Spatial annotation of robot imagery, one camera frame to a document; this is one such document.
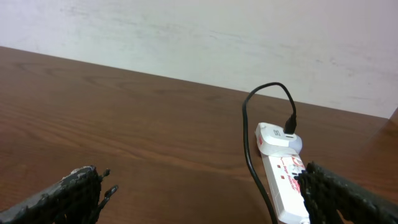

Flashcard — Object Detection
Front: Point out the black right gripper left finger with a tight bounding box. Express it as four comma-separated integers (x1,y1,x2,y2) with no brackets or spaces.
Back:
1,166,119,224

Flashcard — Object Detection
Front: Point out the white USB charger adapter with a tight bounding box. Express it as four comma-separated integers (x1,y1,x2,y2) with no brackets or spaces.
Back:
255,123,303,157

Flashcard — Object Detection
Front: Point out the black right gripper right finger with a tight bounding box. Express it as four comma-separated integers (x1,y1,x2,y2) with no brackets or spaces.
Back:
295,162,397,224

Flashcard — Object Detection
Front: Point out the white power strip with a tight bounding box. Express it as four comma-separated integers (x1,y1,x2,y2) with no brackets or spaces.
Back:
261,154,310,224

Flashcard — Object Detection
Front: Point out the black USB charging cable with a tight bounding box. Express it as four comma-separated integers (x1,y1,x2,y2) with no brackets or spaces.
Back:
241,82,298,224

